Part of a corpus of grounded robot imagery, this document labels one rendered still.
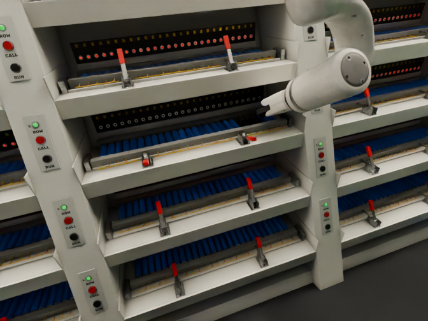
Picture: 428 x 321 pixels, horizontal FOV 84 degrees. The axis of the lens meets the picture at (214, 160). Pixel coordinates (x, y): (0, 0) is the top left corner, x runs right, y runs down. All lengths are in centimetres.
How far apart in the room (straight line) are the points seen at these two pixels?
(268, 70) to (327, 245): 58
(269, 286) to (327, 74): 69
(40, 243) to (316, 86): 76
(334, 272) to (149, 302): 60
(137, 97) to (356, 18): 47
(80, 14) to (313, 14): 47
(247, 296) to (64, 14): 91
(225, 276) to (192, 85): 56
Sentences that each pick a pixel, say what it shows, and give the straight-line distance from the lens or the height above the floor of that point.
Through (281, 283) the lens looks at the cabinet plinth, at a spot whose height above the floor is 4.
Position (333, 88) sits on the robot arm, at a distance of 49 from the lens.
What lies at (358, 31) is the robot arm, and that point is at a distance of 57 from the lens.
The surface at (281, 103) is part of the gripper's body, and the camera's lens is 61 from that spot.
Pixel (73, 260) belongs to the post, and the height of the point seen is 36.
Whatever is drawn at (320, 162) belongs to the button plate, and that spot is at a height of 44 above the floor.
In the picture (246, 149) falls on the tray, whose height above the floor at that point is 53.
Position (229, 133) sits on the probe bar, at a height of 58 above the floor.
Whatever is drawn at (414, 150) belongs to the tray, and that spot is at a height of 37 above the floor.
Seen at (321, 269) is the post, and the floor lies 8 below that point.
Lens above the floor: 66
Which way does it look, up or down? 12 degrees down
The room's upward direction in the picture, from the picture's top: 11 degrees counter-clockwise
